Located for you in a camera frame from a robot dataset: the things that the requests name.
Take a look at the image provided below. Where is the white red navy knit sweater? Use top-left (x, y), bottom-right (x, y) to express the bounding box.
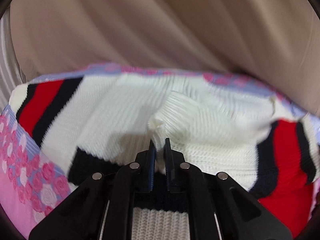
top-left (8, 73), bottom-right (320, 240)

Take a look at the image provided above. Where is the pink blue floral bed sheet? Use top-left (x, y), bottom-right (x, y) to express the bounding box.
top-left (0, 62), bottom-right (320, 239)

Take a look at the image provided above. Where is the beige curtain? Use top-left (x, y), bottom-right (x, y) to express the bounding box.
top-left (10, 0), bottom-right (319, 115)

